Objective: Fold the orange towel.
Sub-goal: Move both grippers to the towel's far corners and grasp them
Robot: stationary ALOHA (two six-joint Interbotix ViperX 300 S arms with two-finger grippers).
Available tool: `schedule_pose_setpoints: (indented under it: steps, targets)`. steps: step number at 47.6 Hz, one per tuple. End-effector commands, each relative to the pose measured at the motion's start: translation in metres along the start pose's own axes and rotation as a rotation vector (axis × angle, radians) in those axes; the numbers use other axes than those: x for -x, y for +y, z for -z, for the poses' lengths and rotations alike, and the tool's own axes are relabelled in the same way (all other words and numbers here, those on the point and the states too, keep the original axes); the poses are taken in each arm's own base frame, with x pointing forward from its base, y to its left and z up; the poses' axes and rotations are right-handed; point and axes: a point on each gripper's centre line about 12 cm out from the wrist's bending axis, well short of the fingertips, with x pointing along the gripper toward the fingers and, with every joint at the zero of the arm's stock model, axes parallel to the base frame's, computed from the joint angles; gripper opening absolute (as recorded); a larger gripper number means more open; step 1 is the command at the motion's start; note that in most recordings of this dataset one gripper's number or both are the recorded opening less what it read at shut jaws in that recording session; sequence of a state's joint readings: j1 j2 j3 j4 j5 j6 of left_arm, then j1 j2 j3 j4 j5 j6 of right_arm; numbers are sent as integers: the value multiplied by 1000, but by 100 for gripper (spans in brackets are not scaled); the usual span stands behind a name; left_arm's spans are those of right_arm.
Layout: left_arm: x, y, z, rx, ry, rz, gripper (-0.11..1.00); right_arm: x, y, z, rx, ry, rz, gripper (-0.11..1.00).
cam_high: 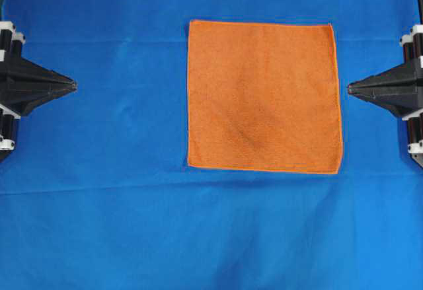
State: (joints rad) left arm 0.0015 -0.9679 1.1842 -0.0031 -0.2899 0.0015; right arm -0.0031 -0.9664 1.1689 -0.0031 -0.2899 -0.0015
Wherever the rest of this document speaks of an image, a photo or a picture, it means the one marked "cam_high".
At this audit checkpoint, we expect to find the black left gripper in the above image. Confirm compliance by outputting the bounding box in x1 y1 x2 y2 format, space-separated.
1 21 77 151

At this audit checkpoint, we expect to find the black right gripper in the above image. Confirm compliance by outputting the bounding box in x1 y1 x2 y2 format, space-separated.
348 24 422 154

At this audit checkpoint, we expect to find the orange towel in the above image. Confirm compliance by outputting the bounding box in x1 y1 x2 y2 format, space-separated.
186 20 343 174

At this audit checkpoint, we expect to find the blue table cloth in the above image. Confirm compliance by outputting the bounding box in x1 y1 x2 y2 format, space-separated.
1 0 422 289

